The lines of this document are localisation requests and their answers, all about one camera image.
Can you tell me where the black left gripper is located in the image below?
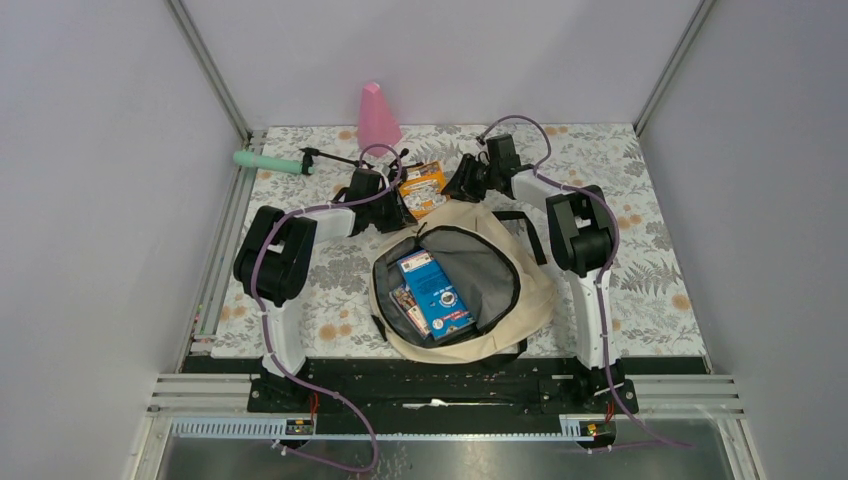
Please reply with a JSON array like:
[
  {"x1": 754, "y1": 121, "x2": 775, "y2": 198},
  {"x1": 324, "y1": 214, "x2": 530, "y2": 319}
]
[{"x1": 368, "y1": 186, "x2": 418, "y2": 234}]

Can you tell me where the black compass tool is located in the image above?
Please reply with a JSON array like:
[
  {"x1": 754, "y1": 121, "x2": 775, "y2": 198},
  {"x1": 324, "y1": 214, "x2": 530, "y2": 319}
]
[{"x1": 298, "y1": 146, "x2": 425, "y2": 175}]

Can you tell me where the blue booklet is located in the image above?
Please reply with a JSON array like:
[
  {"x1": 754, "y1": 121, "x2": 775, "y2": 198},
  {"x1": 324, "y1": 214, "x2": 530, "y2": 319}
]
[{"x1": 396, "y1": 250, "x2": 474, "y2": 342}]

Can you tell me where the beige canvas backpack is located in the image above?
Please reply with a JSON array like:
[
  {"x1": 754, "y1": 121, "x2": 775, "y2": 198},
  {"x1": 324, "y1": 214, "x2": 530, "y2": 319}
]
[{"x1": 369, "y1": 200, "x2": 558, "y2": 364}]

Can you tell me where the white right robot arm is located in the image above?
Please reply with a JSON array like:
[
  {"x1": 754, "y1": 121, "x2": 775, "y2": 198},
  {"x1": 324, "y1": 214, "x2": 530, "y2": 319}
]
[{"x1": 442, "y1": 129, "x2": 634, "y2": 417}]

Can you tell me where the green tube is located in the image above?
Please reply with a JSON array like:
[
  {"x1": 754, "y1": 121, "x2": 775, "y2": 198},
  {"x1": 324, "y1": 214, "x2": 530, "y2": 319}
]
[{"x1": 232, "y1": 150, "x2": 314, "y2": 175}]

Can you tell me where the pink cone-shaped object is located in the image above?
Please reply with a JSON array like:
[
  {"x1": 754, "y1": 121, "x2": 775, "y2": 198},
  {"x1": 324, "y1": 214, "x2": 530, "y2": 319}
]
[{"x1": 358, "y1": 82, "x2": 403, "y2": 150}]

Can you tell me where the blue picture book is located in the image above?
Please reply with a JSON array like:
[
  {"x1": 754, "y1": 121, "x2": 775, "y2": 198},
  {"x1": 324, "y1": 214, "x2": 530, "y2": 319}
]
[{"x1": 390, "y1": 284, "x2": 431, "y2": 338}]

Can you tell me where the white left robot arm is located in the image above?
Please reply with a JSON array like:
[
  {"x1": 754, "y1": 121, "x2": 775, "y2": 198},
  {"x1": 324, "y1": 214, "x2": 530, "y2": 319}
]
[{"x1": 233, "y1": 143, "x2": 415, "y2": 411}]

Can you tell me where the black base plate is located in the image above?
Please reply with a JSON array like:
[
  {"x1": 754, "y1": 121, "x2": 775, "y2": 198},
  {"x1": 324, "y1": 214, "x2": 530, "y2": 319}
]
[{"x1": 182, "y1": 356, "x2": 709, "y2": 436}]

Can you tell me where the orange booklet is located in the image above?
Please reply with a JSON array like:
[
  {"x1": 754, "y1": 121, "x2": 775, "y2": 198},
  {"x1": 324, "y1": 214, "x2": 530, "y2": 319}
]
[{"x1": 399, "y1": 161, "x2": 449, "y2": 219}]

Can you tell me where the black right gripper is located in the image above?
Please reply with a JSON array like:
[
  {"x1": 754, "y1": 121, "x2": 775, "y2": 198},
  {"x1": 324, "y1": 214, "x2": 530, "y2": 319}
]
[{"x1": 438, "y1": 154, "x2": 497, "y2": 205}]

